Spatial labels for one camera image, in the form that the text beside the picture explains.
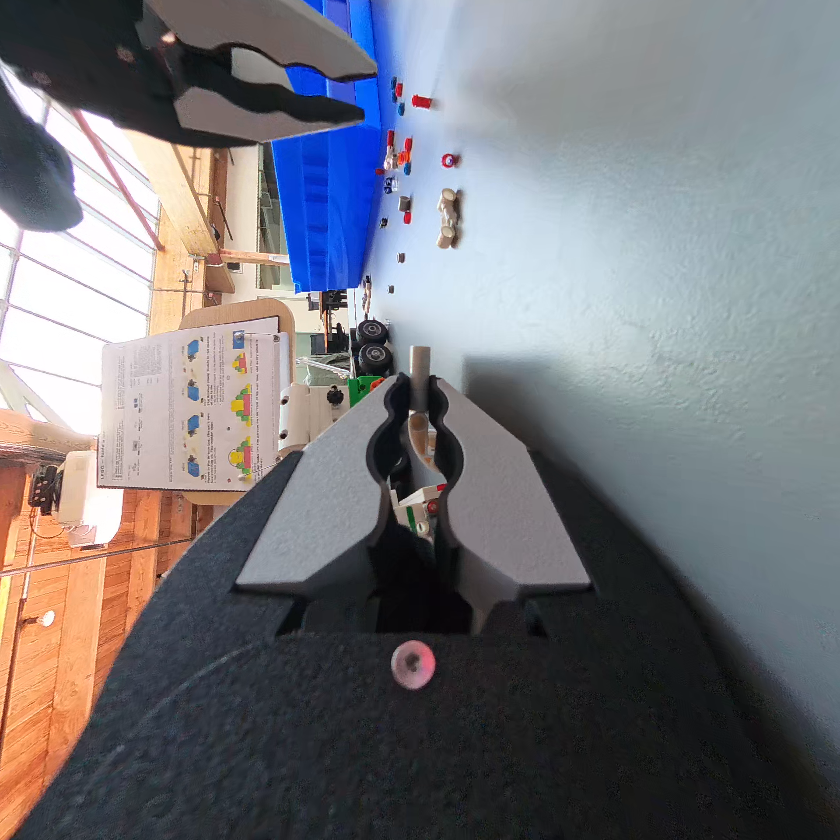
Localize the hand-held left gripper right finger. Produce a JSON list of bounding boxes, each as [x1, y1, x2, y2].
[[425, 376, 593, 610]]

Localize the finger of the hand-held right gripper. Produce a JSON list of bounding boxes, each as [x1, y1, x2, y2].
[[140, 0, 381, 84], [172, 72, 366, 145]]

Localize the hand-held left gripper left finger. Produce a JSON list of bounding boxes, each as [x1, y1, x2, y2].
[[234, 374, 412, 593]]

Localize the grey lego axle piece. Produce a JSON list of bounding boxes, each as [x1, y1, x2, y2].
[[407, 344, 441, 470]]

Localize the person's right forearm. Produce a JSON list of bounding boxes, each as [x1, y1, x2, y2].
[[0, 79, 84, 232]]

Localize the white green lego truck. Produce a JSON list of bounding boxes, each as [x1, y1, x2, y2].
[[279, 318, 411, 483]]

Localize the scattered small lego pieces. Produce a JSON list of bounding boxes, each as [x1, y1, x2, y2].
[[364, 75, 462, 296]]

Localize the white lego connector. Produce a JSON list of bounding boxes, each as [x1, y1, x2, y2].
[[436, 188, 462, 249]]

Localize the blue plastic bin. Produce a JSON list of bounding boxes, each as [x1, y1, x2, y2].
[[271, 0, 395, 294]]

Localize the document holder stand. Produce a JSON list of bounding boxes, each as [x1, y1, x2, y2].
[[98, 298, 296, 506]]

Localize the white wall device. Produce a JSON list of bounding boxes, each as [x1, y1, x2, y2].
[[29, 449, 126, 549]]

